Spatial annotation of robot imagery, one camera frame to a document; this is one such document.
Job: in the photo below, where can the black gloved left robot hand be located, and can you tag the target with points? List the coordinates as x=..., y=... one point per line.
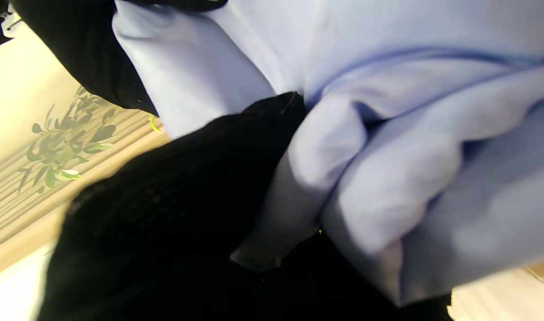
x=165, y=223

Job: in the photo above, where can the tall green leafy plant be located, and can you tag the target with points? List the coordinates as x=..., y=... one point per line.
x=58, y=147

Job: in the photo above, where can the light blue shirt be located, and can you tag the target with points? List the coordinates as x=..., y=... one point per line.
x=410, y=156

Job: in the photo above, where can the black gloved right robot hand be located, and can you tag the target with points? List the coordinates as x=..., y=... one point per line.
x=84, y=44

